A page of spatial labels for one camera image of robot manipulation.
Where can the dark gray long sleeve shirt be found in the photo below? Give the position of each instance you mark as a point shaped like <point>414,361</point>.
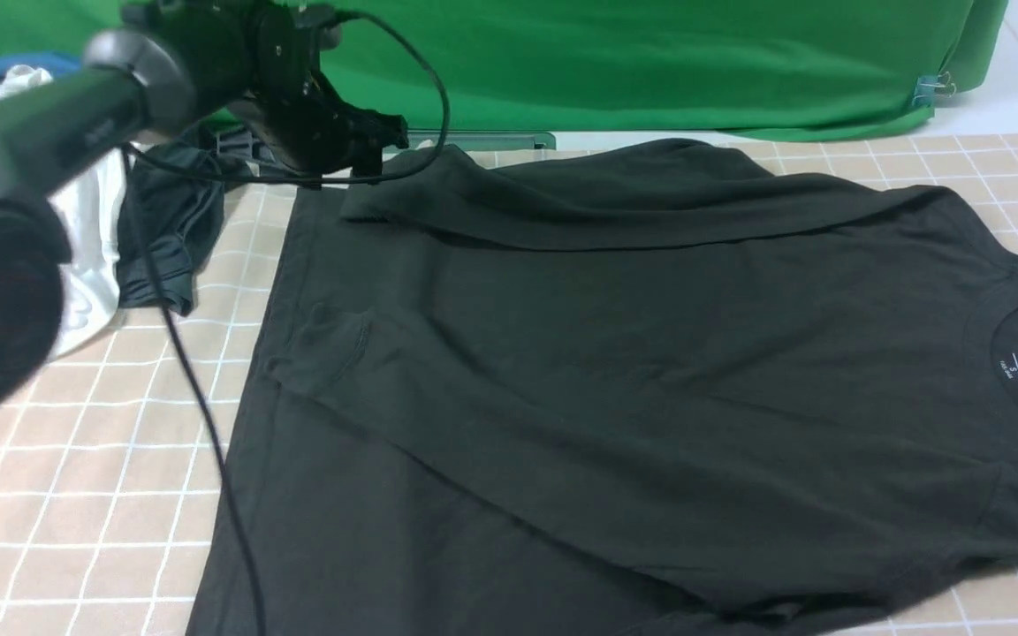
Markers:
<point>655,391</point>

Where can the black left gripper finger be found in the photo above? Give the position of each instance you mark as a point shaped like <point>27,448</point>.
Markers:
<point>361,164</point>
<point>368,131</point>

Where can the blue crumpled garment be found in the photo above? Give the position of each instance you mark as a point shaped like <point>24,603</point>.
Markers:
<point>55,63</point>

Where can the dark gray crumpled garment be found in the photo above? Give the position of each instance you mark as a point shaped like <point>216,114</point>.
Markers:
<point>166,232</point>

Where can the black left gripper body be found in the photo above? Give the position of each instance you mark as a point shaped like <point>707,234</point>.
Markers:
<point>289,105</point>

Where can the metal binder clip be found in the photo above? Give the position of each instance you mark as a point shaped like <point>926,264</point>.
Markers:
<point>929,89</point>

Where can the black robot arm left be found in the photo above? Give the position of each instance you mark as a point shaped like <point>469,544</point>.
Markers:
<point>165,68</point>

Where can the white crumpled shirt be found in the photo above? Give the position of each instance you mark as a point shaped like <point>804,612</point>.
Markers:
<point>88,208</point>

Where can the beige grid tablecloth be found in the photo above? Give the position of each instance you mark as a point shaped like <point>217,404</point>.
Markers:
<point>108,491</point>

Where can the green backdrop cloth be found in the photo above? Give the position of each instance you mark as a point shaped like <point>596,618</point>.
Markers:
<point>770,70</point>

